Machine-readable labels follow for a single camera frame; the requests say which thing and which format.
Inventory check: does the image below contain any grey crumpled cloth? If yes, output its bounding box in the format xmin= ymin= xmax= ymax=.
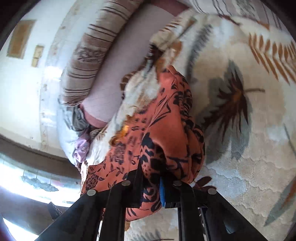
xmin=70 ymin=106 xmax=89 ymax=132

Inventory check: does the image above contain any orange floral garment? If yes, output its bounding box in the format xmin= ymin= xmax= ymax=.
xmin=82 ymin=66 xmax=205 ymax=221

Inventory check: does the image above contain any mauve bed sheet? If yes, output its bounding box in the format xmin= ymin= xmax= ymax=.
xmin=80 ymin=1 xmax=189 ymax=128

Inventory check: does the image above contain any striped brown bolster pillow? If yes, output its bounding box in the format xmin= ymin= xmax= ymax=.
xmin=60 ymin=1 xmax=143 ymax=106

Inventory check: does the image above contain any stained glass window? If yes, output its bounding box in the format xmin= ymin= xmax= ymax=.
xmin=1 ymin=154 xmax=80 ymax=235

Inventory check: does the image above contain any brown orange patterned garment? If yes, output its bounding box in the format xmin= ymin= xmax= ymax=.
xmin=109 ymin=123 xmax=131 ymax=147

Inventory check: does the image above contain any striped floral pillow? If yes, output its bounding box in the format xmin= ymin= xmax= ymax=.
xmin=183 ymin=0 xmax=288 ymax=32

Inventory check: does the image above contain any lilac floral cloth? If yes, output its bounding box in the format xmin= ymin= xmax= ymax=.
xmin=73 ymin=133 xmax=90 ymax=163

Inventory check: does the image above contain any cream leaf-pattern fleece blanket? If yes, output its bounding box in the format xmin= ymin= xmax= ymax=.
xmin=81 ymin=9 xmax=295 ymax=240

